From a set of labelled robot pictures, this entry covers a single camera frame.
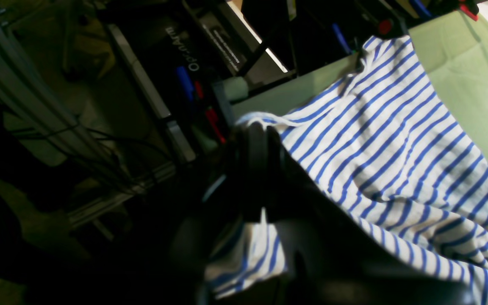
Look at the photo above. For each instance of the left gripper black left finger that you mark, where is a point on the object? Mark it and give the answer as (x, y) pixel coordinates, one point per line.
(222, 244)

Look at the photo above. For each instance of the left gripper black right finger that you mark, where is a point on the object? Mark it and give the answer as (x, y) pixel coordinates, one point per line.
(330, 259)

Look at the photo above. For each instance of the blue white striped t-shirt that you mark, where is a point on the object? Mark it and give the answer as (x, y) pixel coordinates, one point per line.
(380, 144)

